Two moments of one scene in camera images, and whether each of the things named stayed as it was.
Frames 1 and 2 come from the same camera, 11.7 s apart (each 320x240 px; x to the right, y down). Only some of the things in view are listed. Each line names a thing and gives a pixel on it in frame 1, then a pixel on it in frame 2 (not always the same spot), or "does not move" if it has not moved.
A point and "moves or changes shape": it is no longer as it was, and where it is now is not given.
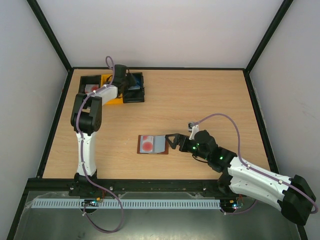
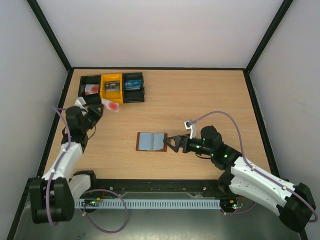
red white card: (147, 143) → (110, 105)
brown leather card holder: (152, 144) moves or changes shape
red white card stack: (89, 88) does not move
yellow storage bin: (106, 78) does not move
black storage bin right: (135, 93) does not move
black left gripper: (132, 80) → (98, 115)
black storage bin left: (89, 80) does not move
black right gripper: (181, 142) does not move
